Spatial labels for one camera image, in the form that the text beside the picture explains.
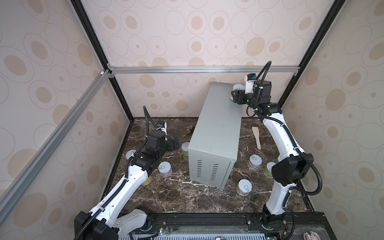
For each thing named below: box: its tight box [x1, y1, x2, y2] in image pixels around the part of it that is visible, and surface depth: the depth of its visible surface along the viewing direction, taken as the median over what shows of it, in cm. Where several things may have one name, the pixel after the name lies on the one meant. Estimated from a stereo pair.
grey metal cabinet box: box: [188, 82, 244, 189], surface depth 70 cm
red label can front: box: [236, 179, 253, 197], surface depth 82 cm
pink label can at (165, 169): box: [158, 161, 173, 178], surface depth 89 cm
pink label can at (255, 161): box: [247, 154, 263, 170], surface depth 93 cm
